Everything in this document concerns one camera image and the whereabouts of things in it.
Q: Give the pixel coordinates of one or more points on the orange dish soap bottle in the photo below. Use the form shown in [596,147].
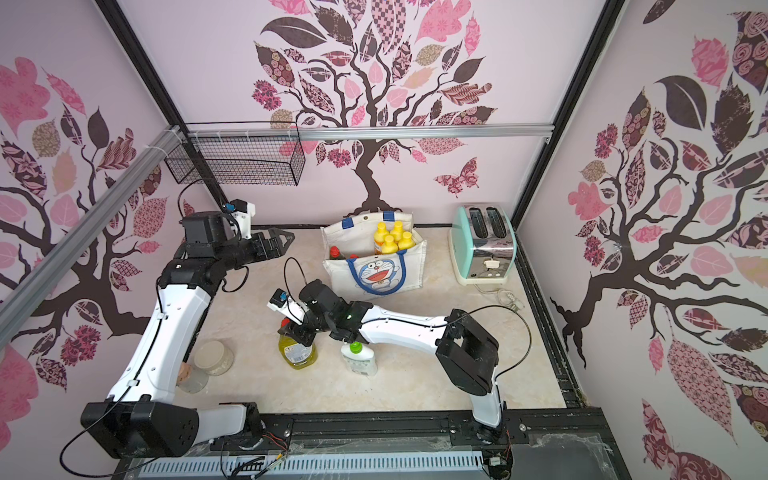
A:
[406,241]
[397,231]
[389,246]
[380,234]

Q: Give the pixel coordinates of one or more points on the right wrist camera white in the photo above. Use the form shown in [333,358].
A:
[281,302]

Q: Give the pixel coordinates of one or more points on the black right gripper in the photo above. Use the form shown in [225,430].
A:
[298,330]

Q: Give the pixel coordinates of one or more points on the aluminium rail left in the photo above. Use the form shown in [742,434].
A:
[21,303]

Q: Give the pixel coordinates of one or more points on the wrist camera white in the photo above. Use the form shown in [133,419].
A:
[281,302]
[242,213]

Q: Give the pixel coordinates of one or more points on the black wire mesh basket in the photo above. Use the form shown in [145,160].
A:
[240,153]

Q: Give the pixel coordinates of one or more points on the aluminium rail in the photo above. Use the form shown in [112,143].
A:
[21,303]
[372,132]

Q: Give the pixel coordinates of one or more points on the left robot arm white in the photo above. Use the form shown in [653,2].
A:
[139,418]

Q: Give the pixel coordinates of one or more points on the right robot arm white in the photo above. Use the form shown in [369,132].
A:
[466,351]

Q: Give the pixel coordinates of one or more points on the white bottle green cap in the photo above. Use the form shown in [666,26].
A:
[359,358]

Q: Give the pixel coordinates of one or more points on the yellow-green soap bottle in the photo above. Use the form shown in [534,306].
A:
[296,355]

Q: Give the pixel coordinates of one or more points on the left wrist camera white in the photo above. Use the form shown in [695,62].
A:
[242,213]

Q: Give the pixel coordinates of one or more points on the round beige lid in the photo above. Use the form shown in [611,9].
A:
[214,358]

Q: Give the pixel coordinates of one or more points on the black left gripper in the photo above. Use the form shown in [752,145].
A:
[262,242]

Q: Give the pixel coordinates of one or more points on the white canvas shopping bag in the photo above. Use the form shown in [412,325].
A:
[374,274]

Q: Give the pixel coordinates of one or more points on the black base frame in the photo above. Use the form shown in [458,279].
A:
[532,444]

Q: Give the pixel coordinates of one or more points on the aluminium rail back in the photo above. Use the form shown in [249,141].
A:
[372,132]

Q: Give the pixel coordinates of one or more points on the clear plastic cup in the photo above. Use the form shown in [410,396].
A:
[191,380]

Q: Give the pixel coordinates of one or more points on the mint chrome toaster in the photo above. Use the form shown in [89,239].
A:
[483,245]

